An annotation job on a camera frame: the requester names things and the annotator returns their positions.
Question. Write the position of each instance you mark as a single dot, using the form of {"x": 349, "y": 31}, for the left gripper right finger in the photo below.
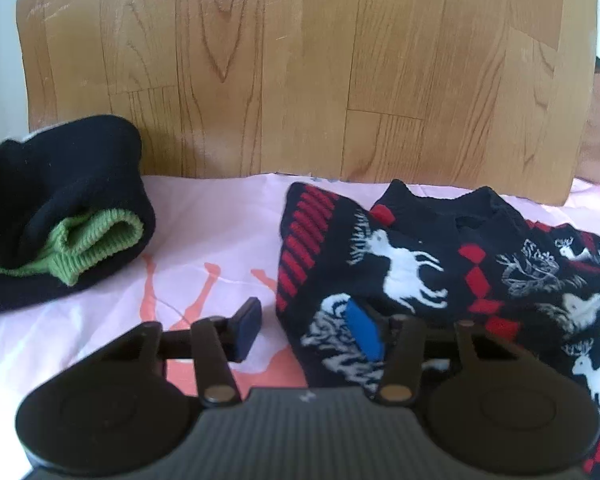
{"x": 397, "y": 342}

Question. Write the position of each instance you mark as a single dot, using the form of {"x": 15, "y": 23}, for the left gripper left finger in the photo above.
{"x": 216, "y": 342}

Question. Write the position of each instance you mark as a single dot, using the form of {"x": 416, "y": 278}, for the navy reindeer pattern sweater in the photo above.
{"x": 472, "y": 257}

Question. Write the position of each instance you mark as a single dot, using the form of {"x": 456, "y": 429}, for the pink bed sheet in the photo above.
{"x": 217, "y": 243}

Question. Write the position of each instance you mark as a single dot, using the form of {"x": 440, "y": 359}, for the folded black green sweater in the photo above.
{"x": 73, "y": 209}

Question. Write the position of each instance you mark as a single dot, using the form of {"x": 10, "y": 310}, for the wooden headboard panel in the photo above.
{"x": 445, "y": 92}

